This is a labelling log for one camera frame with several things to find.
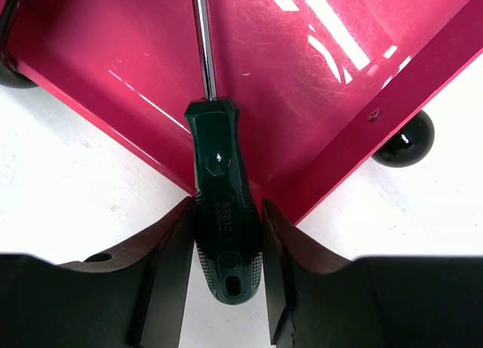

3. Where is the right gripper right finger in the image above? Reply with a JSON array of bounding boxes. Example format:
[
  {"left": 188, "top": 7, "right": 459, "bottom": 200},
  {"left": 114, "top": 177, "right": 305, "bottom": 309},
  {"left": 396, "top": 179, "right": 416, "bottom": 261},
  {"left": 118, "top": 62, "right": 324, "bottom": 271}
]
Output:
[{"left": 262, "top": 199, "right": 482, "bottom": 347}]

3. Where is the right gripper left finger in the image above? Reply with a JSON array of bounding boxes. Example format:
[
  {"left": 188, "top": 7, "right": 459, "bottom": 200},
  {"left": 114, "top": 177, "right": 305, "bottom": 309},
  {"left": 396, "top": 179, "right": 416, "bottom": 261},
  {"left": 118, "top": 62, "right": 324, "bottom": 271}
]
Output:
[{"left": 1, "top": 197, "right": 194, "bottom": 347}]

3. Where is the large green screwdriver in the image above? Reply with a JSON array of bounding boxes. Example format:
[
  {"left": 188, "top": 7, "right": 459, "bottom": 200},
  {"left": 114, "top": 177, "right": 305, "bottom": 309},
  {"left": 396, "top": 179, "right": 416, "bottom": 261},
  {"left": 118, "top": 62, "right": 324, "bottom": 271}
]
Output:
[{"left": 185, "top": 0, "right": 262, "bottom": 305}]

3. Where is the black drawer cabinet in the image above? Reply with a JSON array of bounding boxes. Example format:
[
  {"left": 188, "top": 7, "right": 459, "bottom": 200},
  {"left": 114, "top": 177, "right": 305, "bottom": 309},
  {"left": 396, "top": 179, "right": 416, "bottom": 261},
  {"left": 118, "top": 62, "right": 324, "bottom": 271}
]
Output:
[{"left": 1, "top": 0, "right": 38, "bottom": 89}]

